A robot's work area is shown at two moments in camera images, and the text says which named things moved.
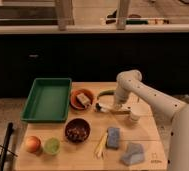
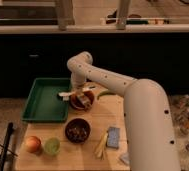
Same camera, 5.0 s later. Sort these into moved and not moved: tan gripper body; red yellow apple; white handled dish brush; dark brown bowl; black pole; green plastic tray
Moved: white handled dish brush; tan gripper body
Not moved: green plastic tray; black pole; red yellow apple; dark brown bowl
